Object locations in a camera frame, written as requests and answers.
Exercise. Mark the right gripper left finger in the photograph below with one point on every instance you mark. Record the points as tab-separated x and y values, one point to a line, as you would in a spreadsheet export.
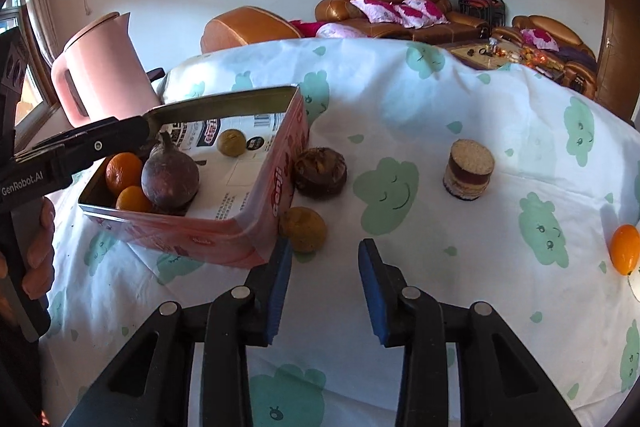
248	315

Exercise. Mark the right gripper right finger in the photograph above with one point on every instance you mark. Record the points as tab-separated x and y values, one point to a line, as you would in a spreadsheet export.
404	316

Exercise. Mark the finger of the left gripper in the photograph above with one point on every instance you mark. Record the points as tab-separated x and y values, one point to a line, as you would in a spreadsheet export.
136	125
76	152

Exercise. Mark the large orange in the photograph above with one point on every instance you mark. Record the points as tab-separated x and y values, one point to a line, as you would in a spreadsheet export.
122	171

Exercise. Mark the small orange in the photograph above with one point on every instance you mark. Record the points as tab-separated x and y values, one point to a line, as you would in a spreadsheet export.
625	249
132	198

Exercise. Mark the purple passion fruit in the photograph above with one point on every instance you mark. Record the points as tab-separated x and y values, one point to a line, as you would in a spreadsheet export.
169	178

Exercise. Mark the left hand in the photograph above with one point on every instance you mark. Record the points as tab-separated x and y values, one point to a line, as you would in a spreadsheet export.
40	253

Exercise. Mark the pink electric kettle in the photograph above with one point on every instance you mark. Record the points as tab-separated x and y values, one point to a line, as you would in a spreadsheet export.
99	74

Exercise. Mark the window with curtain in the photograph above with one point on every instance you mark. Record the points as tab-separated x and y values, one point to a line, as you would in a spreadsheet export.
33	18

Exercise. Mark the small brown-yellow fruit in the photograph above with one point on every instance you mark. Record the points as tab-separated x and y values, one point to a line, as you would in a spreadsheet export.
304	228

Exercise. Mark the small yellow-brown fruit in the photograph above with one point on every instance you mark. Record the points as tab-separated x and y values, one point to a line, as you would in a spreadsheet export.
231	143

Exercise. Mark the pink biscuit tin box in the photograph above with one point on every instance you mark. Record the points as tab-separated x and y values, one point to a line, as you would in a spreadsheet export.
233	219

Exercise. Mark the white green-cloud tablecloth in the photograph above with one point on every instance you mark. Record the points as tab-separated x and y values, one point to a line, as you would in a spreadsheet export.
534	245

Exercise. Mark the dark wrinkled fruit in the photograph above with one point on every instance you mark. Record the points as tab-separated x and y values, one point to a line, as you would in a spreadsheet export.
319	172

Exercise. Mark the near layered cake cup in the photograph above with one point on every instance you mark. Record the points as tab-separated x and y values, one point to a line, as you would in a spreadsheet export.
469	169

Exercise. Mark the brown leather armchair near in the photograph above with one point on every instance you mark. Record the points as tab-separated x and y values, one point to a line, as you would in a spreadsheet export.
244	26

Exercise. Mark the brown leather armchair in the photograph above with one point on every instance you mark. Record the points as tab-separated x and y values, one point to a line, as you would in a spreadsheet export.
553	46
244	26

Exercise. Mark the small orange by mug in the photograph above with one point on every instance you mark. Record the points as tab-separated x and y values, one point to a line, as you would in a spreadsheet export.
625	249

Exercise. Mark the white cartoon mug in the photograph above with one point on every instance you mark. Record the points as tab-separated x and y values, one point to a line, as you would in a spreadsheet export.
634	283

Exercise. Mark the wooden coffee table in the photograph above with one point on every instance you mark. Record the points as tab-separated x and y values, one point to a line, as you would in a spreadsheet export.
494	53

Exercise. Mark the pink floral cushion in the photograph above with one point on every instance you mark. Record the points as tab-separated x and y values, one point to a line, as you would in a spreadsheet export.
418	14
378	12

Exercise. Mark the brown leather long sofa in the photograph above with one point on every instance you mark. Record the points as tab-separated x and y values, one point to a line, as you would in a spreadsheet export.
460	27

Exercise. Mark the brown leather far armchair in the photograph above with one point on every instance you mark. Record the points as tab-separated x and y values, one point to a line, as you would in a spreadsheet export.
553	46

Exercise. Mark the brown wooden door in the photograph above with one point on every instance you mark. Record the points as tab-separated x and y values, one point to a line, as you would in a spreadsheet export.
618	62

